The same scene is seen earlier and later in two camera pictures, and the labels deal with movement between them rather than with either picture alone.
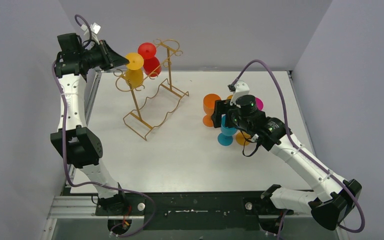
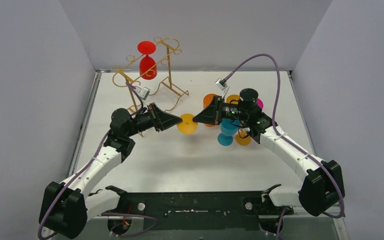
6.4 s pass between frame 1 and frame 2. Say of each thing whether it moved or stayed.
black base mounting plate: stayed
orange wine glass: stayed
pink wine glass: stayed
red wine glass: moved
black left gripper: moved
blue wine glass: stayed
